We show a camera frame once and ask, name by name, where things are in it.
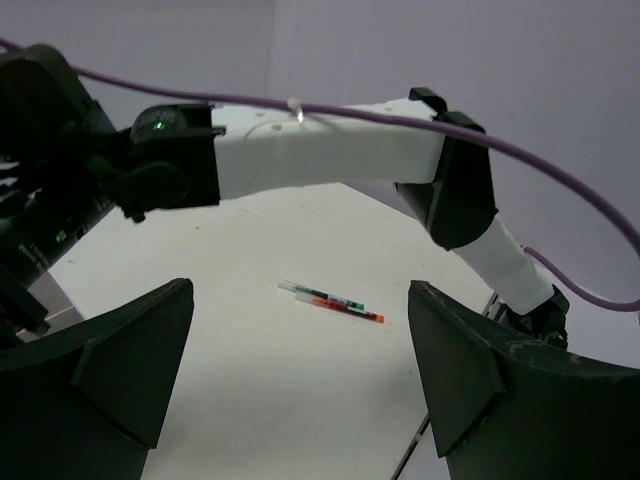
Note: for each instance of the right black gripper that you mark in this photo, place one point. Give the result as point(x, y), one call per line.
point(57, 148)

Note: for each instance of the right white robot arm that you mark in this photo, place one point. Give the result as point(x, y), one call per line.
point(190, 155)

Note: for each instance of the green clear pen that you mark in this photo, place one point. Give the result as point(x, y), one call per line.
point(298, 288)

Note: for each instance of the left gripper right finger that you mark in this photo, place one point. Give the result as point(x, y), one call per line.
point(503, 405)

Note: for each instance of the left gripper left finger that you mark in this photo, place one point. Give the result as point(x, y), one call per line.
point(89, 401)

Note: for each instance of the red orange pen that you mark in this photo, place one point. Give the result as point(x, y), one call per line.
point(339, 307)

